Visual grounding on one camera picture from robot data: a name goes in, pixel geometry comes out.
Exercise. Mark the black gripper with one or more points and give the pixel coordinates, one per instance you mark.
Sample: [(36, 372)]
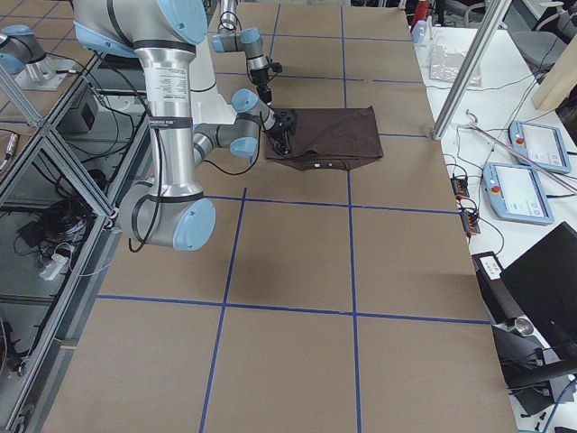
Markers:
[(276, 131), (260, 81)]

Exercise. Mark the dark brown t-shirt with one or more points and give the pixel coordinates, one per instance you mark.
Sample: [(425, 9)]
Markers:
[(331, 138)]

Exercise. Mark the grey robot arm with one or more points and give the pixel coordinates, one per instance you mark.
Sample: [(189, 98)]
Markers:
[(232, 37), (171, 208)]

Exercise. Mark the red cylinder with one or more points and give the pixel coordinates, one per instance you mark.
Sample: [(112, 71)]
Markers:
[(421, 10)]

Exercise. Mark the plastic wrapped board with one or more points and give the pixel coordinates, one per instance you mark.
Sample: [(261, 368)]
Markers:
[(445, 63)]

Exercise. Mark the orange black connector strip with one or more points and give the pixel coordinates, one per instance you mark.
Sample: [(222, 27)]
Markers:
[(468, 209)]

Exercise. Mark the near blue teach pendant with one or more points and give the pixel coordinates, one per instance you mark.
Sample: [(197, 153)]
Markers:
[(515, 194)]

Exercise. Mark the blue teach pendant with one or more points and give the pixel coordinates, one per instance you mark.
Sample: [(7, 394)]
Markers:
[(515, 194), (542, 144)]

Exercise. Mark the far blue teach pendant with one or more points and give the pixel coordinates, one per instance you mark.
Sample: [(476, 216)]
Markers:
[(542, 144)]

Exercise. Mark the wooden plank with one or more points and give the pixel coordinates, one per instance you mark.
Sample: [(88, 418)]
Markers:
[(559, 82)]

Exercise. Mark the black monitor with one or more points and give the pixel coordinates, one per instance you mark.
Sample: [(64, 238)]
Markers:
[(542, 282)]

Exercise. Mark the silver metal cup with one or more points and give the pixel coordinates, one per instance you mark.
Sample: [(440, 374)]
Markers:
[(520, 326)]

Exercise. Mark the aluminium frame rail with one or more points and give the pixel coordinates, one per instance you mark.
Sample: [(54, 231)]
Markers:
[(79, 146)]

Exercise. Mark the aluminium frame post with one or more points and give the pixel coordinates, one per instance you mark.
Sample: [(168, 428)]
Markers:
[(481, 41)]

